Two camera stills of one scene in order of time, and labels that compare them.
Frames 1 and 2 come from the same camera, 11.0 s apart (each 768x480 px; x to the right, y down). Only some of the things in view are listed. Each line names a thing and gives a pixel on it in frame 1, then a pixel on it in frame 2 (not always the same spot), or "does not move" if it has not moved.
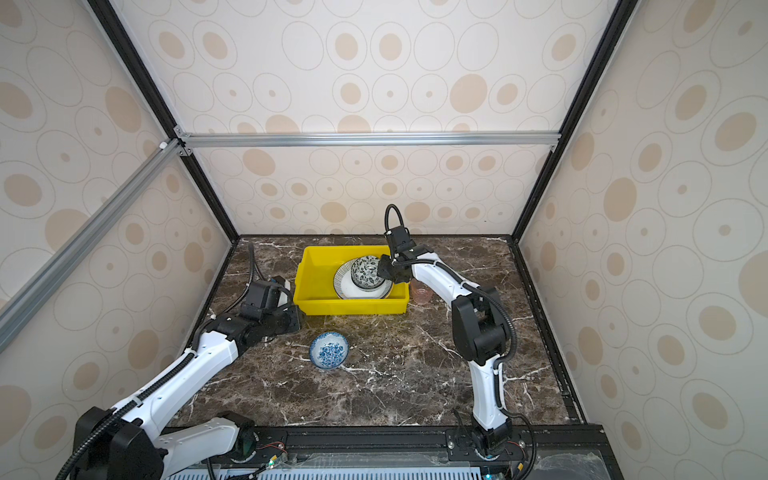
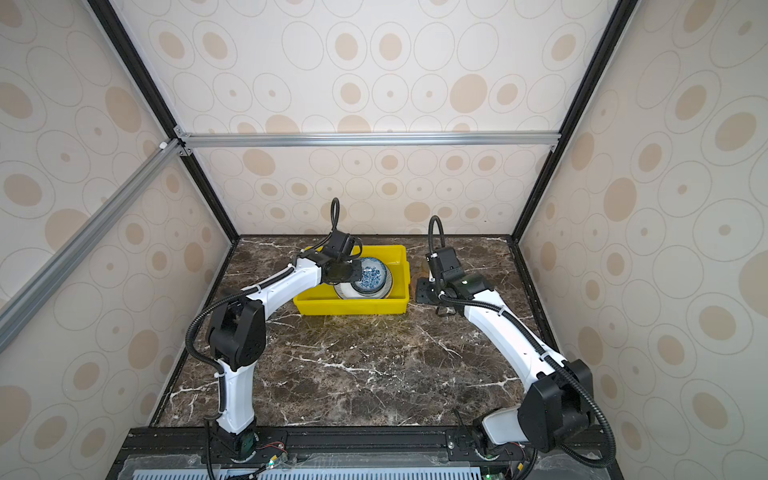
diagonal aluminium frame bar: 20,307 does not move
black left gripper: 296,319 -> 357,269
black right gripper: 383,269 -> 421,291
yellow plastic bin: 314,290 does not move
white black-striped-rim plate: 345,289 does not move
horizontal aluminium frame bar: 368,140 does not move
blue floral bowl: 329,350 -> 373,275
